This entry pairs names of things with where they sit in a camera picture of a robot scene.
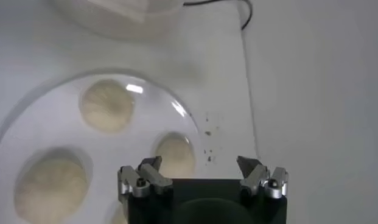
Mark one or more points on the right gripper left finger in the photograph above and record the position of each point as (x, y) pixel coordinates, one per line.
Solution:
(152, 178)

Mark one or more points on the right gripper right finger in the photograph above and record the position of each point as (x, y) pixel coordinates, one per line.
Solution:
(255, 176)

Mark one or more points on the white steamed baozi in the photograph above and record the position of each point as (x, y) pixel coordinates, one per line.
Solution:
(51, 188)
(119, 216)
(106, 105)
(176, 155)

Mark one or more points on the stainless steel steamer pot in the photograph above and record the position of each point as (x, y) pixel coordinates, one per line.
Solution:
(115, 12)

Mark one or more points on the white round plate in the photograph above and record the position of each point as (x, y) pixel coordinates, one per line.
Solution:
(54, 121)

